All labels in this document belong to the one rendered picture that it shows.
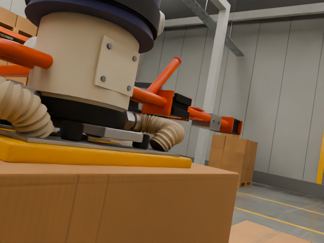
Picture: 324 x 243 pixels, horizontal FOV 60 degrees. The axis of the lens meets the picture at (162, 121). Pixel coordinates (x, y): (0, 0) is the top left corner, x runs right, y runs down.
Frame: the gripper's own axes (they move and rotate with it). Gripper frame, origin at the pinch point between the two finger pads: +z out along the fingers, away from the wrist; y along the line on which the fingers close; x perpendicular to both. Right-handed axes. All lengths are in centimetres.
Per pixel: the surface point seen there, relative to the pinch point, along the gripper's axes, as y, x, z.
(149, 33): -8.1, 23.1, 10.7
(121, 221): 18.8, 30.8, 18.8
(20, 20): -241, -268, -732
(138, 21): -8.6, 26.4, 11.2
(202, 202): 18.1, 10.8, 18.7
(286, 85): -254, -967, -225
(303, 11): -493, -910, -187
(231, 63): -336, -954, -440
